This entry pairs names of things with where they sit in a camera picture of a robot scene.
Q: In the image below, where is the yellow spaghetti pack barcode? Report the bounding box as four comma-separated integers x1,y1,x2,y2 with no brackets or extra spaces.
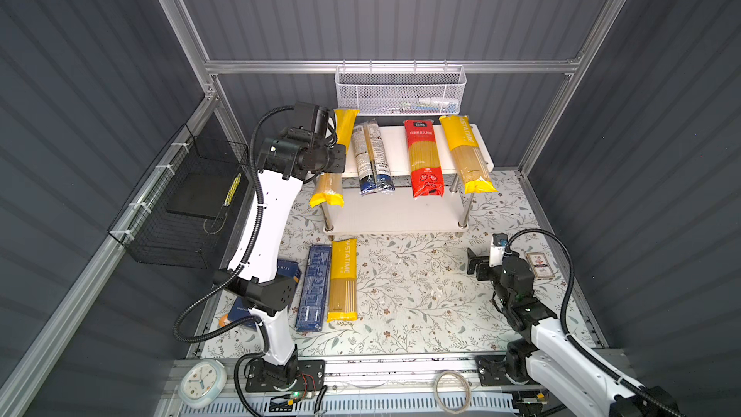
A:
310,108,360,208

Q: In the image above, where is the blue white spaghetti pack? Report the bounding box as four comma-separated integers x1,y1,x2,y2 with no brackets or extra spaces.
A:
351,120,396,196

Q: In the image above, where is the red spaghetti pack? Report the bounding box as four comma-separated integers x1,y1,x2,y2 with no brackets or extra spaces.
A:
404,120,445,198

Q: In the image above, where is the yellow pastatime spaghetti pack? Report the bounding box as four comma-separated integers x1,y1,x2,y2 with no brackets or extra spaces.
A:
439,115,497,194
327,239,358,322

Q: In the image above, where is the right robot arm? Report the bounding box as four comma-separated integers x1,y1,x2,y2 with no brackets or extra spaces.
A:
466,228,682,416

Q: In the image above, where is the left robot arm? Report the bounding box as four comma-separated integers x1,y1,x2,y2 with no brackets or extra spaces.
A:
173,102,347,389

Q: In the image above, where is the white two-tier shelf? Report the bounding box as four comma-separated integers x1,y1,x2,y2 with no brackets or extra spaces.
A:
316,125,482,239

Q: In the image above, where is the toothpaste tube in basket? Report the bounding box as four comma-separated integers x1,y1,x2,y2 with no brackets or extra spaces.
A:
418,97,460,114

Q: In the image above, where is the light blue spaghetti box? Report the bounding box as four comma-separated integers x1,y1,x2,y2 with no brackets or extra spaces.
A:
295,244,332,333

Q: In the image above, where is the dark blue spaghetti box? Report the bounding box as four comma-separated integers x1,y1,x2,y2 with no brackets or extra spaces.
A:
227,259,301,322

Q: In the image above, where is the white round clock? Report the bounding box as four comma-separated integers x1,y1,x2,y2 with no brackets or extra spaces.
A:
178,359,228,409

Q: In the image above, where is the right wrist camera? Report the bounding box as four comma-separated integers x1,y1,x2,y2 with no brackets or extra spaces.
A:
488,234,509,268

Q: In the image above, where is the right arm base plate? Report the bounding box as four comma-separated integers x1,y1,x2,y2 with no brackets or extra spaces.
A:
474,354,530,386

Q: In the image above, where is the white wire mesh basket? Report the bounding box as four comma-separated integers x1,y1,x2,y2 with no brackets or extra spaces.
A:
335,66,467,117

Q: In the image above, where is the coiled white cable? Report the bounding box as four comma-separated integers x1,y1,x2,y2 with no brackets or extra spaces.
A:
432,370,471,415

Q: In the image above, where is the black wire basket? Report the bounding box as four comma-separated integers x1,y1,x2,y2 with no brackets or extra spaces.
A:
109,127,248,270

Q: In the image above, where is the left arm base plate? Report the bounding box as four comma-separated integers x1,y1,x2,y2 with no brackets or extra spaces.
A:
242,359,326,394

